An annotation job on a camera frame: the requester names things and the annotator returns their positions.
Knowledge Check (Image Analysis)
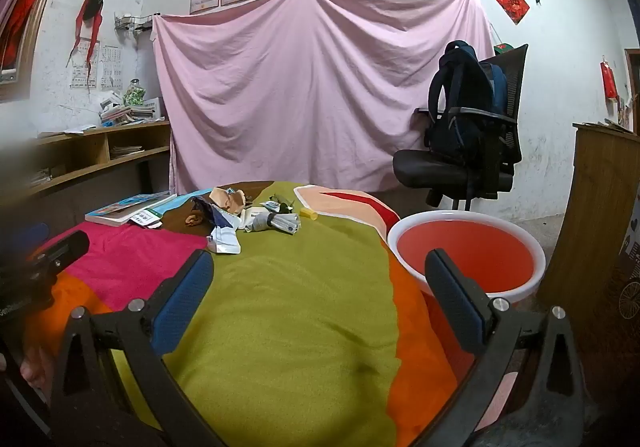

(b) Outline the white pouch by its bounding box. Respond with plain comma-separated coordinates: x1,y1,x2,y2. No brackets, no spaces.
206,222,242,255

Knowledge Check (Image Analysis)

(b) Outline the white tube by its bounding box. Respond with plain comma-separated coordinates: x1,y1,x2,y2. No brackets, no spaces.
243,208,275,231

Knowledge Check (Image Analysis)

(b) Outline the red hanging ornament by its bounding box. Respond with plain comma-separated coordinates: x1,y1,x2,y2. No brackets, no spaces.
600,58,621,100

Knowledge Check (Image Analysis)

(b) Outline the pink hanging bed sheet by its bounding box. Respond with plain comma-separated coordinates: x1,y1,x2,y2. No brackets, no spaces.
151,0,496,195

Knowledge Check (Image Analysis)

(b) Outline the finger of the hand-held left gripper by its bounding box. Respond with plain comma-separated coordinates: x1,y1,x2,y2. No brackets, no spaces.
0,222,52,254
25,229,91,278

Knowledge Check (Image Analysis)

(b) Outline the wooden shelf desk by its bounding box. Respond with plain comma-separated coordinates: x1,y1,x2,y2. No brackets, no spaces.
27,120,172,200

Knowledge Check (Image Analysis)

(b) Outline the wire wall shelf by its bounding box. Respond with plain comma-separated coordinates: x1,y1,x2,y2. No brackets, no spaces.
114,13,155,35

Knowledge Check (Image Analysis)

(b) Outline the dark blue wrapper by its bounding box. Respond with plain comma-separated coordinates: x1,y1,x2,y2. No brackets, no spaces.
192,197,228,230

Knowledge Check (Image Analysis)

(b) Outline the wooden door frame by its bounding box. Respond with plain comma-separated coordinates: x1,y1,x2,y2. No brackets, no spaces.
622,47,640,133

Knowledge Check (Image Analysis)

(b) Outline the person's left hand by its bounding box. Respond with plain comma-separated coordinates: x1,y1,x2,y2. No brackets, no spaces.
20,346,57,403

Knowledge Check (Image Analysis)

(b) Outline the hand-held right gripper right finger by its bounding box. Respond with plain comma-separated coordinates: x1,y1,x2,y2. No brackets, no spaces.
424,248,591,447

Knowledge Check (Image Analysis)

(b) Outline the multicoloured patchwork blanket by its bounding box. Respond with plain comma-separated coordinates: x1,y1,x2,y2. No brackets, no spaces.
20,181,476,447

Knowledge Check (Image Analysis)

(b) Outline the wooden cabinet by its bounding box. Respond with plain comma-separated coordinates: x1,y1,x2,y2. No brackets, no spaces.
537,122,640,328

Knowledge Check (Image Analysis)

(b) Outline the black green wrapper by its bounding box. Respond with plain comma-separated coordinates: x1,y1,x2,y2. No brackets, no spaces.
260,194,297,214

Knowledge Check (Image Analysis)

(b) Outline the stack of books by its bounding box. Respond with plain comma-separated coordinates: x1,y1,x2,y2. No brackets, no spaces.
97,92,166,128

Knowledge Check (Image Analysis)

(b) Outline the brown paper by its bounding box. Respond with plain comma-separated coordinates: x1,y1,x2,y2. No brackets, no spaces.
209,186,248,213

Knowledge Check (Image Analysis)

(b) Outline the dark blue backpack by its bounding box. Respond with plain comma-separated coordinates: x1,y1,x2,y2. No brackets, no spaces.
427,40,508,163

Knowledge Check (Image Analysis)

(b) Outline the red neck scarf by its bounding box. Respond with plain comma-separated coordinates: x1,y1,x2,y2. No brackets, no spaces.
66,0,106,88

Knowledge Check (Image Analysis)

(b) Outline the stack of papers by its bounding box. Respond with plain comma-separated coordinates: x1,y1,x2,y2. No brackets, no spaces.
107,144,146,160
30,167,66,188

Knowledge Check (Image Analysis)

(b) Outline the black mesh office chair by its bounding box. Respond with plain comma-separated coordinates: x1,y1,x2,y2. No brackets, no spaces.
392,44,529,213

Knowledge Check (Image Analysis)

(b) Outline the glass jar with green sweets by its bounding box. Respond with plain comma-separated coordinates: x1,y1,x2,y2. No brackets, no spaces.
122,78,146,107

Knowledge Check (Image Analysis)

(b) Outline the wooden framed window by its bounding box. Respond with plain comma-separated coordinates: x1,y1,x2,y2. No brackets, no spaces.
0,0,81,100

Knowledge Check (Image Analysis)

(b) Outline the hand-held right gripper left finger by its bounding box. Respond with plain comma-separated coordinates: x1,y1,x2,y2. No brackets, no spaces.
50,249,221,447

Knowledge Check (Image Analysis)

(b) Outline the red bucket with white rim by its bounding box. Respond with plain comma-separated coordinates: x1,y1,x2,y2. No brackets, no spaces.
387,210,546,313

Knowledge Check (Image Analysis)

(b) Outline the blue cover picture book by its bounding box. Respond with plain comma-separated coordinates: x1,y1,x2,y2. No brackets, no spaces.
85,192,178,227

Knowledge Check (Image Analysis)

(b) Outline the small white green box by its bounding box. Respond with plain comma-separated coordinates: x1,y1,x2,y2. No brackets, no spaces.
131,208,165,228

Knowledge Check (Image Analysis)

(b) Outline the white wall chart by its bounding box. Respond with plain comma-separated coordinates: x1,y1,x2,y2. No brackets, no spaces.
100,44,123,90
70,40,99,89

